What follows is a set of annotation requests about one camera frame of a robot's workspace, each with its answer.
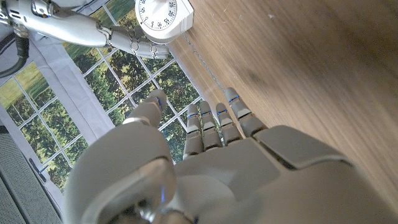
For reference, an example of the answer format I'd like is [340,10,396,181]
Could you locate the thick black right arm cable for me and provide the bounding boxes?
[0,34,30,78]

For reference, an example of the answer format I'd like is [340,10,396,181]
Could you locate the printed window backdrop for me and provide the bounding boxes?
[0,0,206,194]

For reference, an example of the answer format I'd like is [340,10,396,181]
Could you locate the white kitchen timer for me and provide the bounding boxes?
[134,0,195,44]

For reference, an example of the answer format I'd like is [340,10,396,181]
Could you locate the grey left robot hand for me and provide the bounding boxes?
[62,86,398,224]

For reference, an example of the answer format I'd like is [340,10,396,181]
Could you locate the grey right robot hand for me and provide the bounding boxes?
[0,0,170,60]

